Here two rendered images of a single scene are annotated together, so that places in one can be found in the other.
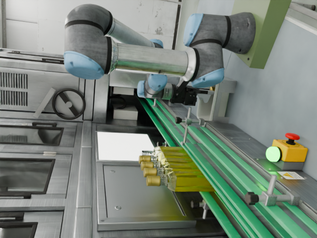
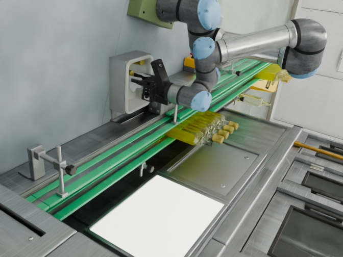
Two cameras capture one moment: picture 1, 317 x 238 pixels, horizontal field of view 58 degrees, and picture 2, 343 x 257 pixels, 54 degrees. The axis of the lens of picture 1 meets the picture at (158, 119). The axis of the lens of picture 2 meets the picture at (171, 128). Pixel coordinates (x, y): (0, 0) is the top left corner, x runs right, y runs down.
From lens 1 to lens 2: 2.31 m
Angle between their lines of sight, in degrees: 119
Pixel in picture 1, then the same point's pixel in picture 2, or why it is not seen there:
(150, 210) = (226, 148)
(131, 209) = (238, 153)
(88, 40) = not seen: hidden behind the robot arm
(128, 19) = not seen: outside the picture
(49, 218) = (292, 183)
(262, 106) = (164, 54)
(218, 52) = not seen: hidden behind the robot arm
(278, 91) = (173, 37)
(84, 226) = (275, 158)
